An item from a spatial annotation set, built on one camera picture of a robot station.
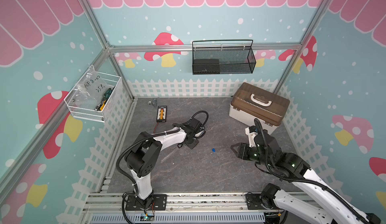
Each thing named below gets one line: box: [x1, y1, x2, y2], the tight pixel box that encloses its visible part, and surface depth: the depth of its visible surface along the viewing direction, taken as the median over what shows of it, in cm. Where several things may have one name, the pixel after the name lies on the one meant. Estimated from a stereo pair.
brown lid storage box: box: [228, 82, 291, 135], surface depth 94 cm
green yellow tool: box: [94, 85, 116, 111], surface depth 74 cm
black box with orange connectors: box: [156, 105, 168, 123], surface depth 111 cm
